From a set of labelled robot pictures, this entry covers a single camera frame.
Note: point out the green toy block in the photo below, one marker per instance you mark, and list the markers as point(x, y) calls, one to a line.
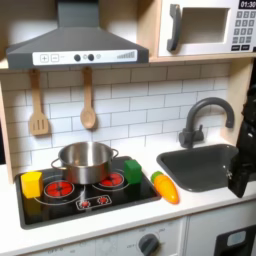
point(133, 171)

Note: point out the yellow toy block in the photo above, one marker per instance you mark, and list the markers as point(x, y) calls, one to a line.
point(32, 184)

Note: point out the dark grey sink basin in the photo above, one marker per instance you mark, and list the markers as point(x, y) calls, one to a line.
point(196, 168)

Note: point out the dark grey tap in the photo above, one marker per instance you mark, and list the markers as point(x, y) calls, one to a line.
point(193, 130)

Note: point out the orange toy carrot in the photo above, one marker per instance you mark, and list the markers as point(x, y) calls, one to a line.
point(166, 189)

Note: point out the dark grey oven knob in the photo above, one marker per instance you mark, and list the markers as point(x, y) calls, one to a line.
point(148, 245)

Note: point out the white toy microwave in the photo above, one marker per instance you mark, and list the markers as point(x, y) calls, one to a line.
point(206, 26)

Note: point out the black stove top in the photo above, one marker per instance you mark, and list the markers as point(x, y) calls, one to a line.
point(87, 197)

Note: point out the wooden spoon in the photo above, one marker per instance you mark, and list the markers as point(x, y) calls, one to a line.
point(88, 113)

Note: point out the grey range hood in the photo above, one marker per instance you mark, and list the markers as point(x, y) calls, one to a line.
point(77, 43)

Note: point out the wooden slotted spatula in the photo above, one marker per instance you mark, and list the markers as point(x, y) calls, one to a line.
point(38, 120)

